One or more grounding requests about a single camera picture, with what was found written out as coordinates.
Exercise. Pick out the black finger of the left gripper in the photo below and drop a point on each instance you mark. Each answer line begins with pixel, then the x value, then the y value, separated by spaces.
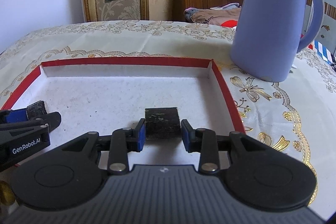
pixel 14 119

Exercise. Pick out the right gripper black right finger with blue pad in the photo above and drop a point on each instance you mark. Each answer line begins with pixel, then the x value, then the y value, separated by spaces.
pixel 203 141

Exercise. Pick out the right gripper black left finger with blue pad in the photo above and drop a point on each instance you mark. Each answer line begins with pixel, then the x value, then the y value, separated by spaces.
pixel 122 142

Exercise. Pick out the dark sugarcane piece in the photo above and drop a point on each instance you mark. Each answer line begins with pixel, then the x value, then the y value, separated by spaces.
pixel 36 110
pixel 162 123

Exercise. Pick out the red shallow cardboard box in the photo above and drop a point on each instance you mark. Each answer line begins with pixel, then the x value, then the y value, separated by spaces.
pixel 105 93

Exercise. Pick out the floral cream tablecloth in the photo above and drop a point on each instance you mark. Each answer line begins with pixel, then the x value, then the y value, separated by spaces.
pixel 296 116

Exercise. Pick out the blue electric kettle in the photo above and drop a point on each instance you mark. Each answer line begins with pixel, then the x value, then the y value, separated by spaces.
pixel 271 32

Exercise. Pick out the patterned pillow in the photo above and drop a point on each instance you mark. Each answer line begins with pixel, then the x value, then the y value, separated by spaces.
pixel 225 16

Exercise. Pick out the colourful striped bedding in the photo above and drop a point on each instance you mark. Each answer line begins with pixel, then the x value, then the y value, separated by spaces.
pixel 323 53

